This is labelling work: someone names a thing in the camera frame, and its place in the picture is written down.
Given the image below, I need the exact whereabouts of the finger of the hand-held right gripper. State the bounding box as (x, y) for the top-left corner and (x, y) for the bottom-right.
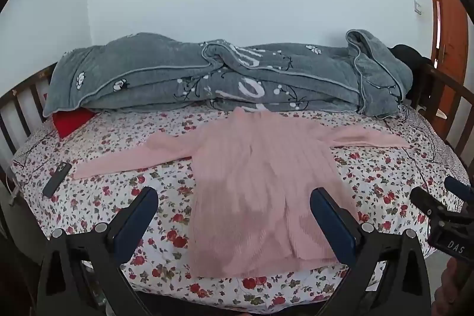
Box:
(410, 186), (451, 219)
(443, 176), (473, 201)

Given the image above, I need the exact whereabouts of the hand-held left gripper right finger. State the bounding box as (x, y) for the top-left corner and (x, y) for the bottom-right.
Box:
(310, 187), (432, 316)

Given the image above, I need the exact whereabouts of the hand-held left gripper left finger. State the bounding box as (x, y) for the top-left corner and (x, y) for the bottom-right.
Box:
(37, 186), (160, 316)

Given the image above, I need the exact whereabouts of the pink knit sweater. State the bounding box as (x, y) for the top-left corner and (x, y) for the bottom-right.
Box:
(72, 107), (411, 277)

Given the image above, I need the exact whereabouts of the person's right hand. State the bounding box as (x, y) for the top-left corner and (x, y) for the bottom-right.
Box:
(434, 257), (474, 316)

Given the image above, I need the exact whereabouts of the floral bed sheet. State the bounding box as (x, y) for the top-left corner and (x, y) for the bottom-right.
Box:
(9, 105), (473, 314)

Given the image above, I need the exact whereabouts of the black remote control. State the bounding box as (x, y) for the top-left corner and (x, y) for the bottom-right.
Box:
(42, 162), (73, 198)

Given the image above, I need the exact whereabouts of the red pillow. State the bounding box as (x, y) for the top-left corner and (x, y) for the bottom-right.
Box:
(52, 109), (95, 139)

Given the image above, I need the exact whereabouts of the dark cloth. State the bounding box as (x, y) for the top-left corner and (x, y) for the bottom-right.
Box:
(389, 44), (433, 94)

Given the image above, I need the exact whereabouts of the grey printed blanket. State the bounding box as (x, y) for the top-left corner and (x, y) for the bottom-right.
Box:
(42, 29), (414, 117)

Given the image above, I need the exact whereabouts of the wooden door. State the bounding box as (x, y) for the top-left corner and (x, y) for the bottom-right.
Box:
(425, 0), (474, 91)

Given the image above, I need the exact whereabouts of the white cable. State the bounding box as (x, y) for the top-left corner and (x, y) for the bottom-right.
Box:
(3, 168), (19, 206)

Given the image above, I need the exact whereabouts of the wooden bed frame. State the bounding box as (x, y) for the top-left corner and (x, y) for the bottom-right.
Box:
(0, 62), (474, 224)

